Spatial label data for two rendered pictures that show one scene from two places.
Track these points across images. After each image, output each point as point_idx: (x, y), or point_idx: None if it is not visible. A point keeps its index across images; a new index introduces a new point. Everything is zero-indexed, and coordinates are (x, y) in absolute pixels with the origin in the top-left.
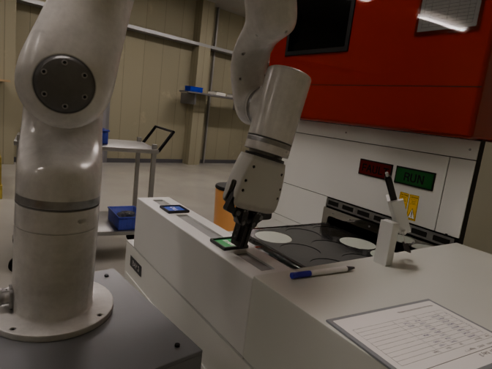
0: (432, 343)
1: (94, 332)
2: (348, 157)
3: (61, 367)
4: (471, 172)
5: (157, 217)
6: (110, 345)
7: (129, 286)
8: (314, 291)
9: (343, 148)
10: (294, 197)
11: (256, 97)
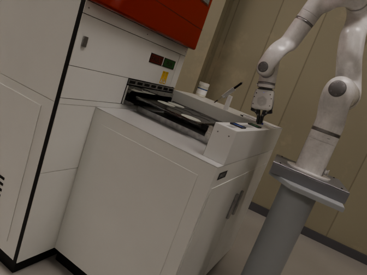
0: (265, 121)
1: None
2: (145, 51)
3: None
4: (183, 60)
5: (247, 133)
6: None
7: (276, 159)
8: (264, 124)
9: (143, 45)
10: (103, 82)
11: (276, 69)
